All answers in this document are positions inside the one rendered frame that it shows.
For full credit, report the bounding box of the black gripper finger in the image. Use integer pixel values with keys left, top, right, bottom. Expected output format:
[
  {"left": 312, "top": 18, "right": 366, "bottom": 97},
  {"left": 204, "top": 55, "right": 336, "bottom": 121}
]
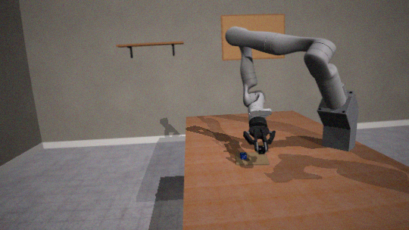
[
  {"left": 243, "top": 128, "right": 259, "bottom": 153},
  {"left": 261, "top": 128, "right": 276, "bottom": 153}
]

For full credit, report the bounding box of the blue die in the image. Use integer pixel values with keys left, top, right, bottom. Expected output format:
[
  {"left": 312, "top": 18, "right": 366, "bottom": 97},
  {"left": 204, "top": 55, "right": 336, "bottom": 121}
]
[{"left": 240, "top": 152, "right": 247, "bottom": 160}]

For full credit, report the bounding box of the tan flat mat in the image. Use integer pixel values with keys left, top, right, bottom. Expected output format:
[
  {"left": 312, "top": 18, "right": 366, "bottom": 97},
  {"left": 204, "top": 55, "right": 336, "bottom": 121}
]
[{"left": 236, "top": 152, "right": 270, "bottom": 165}]

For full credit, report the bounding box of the black die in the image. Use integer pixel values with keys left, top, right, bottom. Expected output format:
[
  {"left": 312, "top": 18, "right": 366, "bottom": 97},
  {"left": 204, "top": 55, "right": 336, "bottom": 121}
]
[{"left": 258, "top": 145, "right": 265, "bottom": 154}]

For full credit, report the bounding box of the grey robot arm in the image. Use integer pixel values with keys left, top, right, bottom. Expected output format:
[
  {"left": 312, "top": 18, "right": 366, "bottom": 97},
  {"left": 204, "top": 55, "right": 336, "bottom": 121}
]
[{"left": 225, "top": 26, "right": 348, "bottom": 123}]

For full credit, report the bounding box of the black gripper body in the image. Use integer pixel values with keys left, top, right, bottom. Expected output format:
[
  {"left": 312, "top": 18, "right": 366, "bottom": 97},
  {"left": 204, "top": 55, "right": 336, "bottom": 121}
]
[{"left": 249, "top": 117, "right": 270, "bottom": 139}]

